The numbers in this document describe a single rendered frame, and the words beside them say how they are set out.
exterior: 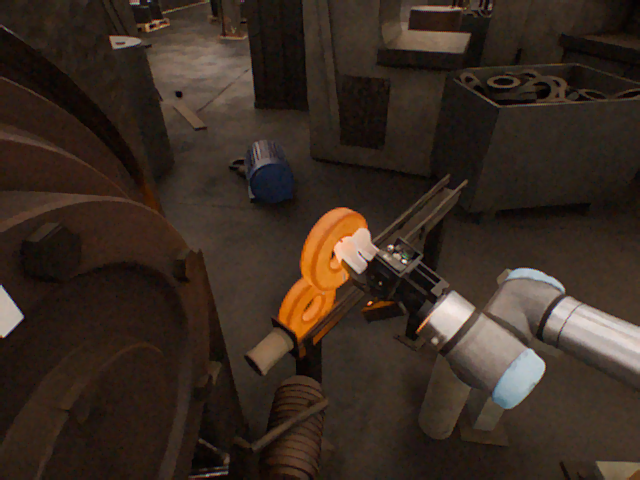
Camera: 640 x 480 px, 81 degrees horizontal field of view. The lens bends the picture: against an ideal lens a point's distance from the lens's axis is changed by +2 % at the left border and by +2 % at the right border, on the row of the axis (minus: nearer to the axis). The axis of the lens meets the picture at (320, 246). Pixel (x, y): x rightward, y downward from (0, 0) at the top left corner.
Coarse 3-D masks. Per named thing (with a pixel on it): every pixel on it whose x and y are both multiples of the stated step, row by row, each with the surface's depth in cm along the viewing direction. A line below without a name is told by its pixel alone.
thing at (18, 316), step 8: (0, 288) 14; (0, 296) 14; (8, 296) 14; (0, 304) 14; (8, 304) 14; (0, 312) 14; (8, 312) 14; (16, 312) 14; (0, 320) 14; (8, 320) 14; (16, 320) 14; (0, 328) 14; (8, 328) 14
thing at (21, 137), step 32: (0, 96) 20; (32, 96) 22; (0, 128) 19; (32, 128) 22; (64, 128) 24; (0, 160) 18; (32, 160) 20; (64, 160) 22; (96, 160) 28; (64, 192) 22; (96, 192) 25; (128, 192) 31
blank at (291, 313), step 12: (300, 288) 78; (312, 288) 80; (288, 300) 78; (300, 300) 78; (312, 300) 88; (324, 300) 86; (288, 312) 78; (300, 312) 80; (312, 312) 87; (324, 312) 88; (288, 324) 79; (300, 324) 82; (312, 324) 86; (300, 336) 85
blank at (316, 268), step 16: (336, 208) 66; (320, 224) 63; (336, 224) 62; (352, 224) 66; (320, 240) 61; (336, 240) 64; (304, 256) 63; (320, 256) 63; (336, 256) 72; (304, 272) 65; (320, 272) 65; (336, 272) 69; (320, 288) 67
